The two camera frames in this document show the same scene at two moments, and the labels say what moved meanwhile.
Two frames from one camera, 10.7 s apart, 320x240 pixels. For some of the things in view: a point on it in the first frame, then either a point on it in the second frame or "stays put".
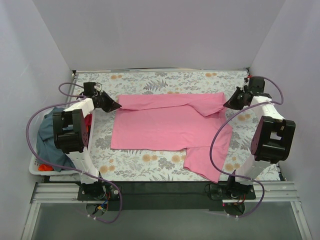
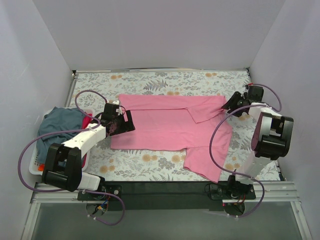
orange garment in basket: [45, 167] stays put
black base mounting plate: [165, 195] stays put
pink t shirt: [195, 123] stays put
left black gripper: [105, 102] → [124, 124]
